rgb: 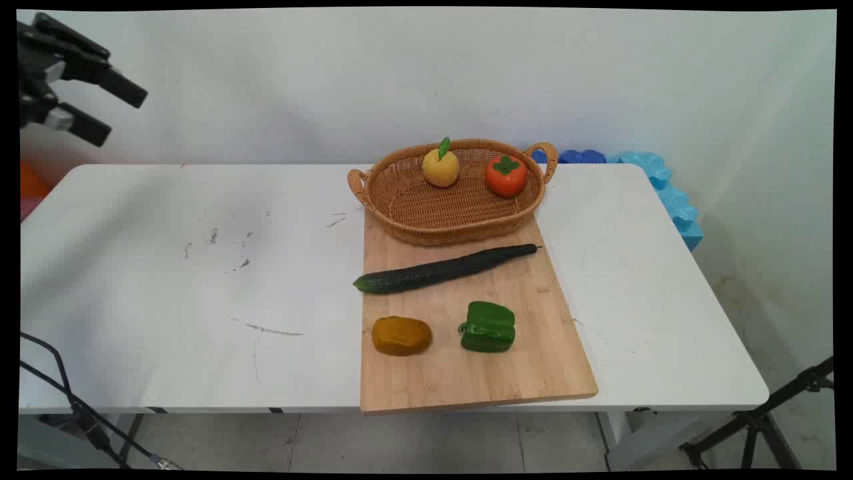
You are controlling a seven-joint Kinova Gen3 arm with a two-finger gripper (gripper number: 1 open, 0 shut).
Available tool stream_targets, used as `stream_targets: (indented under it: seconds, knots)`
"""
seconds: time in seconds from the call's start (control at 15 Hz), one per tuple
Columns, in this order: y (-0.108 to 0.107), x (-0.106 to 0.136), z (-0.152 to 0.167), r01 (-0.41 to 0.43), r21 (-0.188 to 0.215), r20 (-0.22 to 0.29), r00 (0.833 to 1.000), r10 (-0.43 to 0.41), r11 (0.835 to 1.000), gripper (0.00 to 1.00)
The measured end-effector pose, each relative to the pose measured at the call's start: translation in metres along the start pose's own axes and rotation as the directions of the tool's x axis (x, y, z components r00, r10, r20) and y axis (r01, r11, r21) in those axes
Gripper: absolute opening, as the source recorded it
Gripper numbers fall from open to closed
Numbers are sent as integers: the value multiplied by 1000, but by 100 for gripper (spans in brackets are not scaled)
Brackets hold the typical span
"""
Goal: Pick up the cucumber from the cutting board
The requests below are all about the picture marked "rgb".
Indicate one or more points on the wooden cutting board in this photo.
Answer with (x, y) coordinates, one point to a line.
(466, 373)

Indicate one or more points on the yellow fruit with green leaf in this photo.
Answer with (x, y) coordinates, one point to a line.
(440, 166)

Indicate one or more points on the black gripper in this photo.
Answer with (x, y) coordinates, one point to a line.
(34, 63)

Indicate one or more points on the orange block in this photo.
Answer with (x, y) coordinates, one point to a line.
(32, 183)

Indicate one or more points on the orange-red persimmon with green calyx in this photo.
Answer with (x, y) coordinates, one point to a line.
(506, 175)

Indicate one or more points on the light blue foam block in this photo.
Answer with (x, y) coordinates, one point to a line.
(673, 196)

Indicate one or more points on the white table leg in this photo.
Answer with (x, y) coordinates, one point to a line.
(626, 440)

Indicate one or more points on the dark blue foam block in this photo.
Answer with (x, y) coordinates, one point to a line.
(581, 156)

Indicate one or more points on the black tripod stand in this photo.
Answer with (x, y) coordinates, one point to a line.
(760, 420)

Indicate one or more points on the brown-yellow potato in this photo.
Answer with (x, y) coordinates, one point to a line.
(402, 335)

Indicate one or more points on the green bell pepper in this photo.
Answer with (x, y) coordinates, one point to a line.
(488, 326)

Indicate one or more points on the black table leg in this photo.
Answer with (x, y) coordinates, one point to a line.
(131, 436)

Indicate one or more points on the long dark green cucumber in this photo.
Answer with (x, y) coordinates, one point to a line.
(440, 270)

